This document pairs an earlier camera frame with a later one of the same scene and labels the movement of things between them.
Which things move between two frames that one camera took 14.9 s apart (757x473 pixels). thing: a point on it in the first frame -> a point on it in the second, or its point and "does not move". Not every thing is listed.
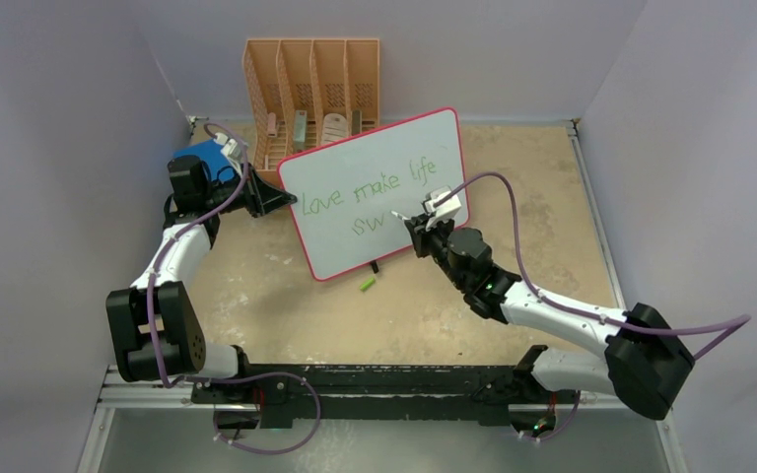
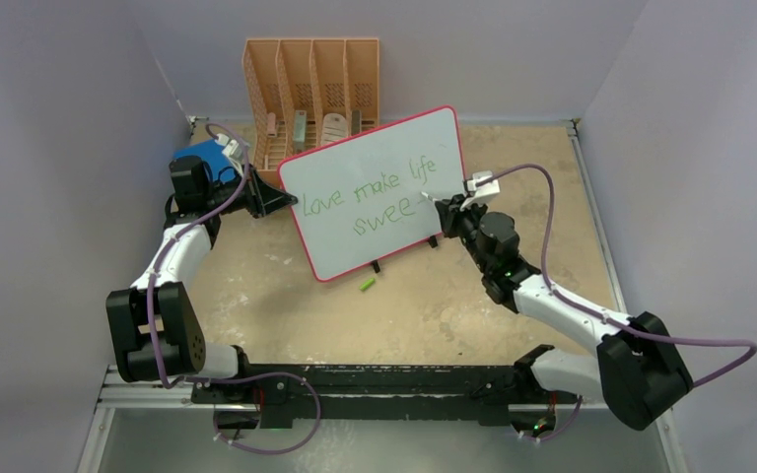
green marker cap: x=366 y=285 does not move
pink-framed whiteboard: x=347 y=191 does not move
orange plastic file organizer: x=308 y=94 does not move
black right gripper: x=421 y=236 -> x=450 y=214
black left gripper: x=260 y=197 does not move
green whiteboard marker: x=399 y=215 -> x=429 y=196
